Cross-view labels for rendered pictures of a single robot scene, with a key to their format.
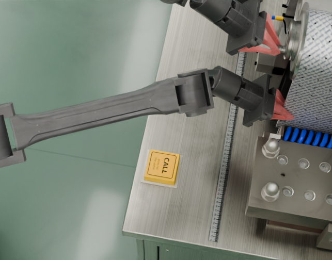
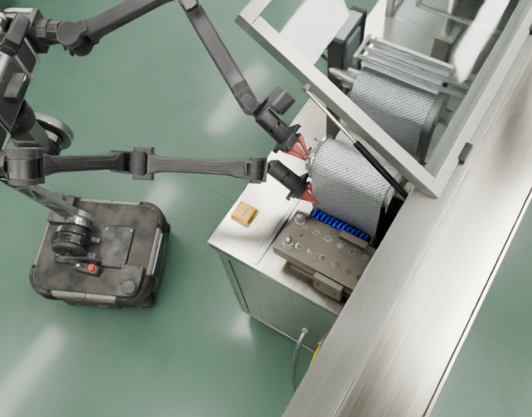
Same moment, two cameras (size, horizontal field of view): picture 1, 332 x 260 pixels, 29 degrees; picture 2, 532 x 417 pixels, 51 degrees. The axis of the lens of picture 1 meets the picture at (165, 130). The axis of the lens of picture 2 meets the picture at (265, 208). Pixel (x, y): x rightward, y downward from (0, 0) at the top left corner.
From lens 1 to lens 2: 74 cm
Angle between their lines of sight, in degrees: 15
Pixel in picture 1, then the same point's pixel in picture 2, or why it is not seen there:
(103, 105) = (200, 162)
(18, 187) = (197, 213)
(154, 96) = (231, 165)
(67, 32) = not seen: hidden behind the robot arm
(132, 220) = (215, 237)
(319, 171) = (323, 240)
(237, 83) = (284, 172)
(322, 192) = (319, 252)
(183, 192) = (251, 231)
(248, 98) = (289, 182)
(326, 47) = (327, 163)
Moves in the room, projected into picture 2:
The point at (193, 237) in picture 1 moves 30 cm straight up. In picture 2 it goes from (245, 258) to (233, 221)
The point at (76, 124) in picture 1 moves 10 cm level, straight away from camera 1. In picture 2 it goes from (183, 168) to (188, 142)
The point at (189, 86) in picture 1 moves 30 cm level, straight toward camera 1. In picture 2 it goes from (252, 165) to (207, 243)
